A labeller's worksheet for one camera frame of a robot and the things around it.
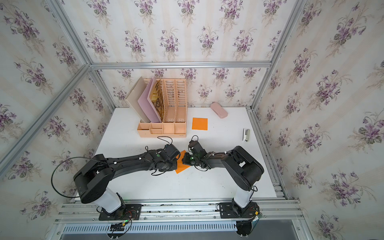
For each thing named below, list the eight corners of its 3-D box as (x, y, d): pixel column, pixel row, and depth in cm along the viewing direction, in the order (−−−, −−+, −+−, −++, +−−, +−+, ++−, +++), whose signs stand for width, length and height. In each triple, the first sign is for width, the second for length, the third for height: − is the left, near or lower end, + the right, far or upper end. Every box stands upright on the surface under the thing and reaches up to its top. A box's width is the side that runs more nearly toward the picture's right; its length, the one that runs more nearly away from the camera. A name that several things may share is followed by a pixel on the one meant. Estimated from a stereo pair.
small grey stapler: (242, 141, 103) (243, 139, 101) (242, 130, 109) (243, 128, 107) (248, 142, 102) (249, 140, 100) (248, 131, 108) (249, 129, 106)
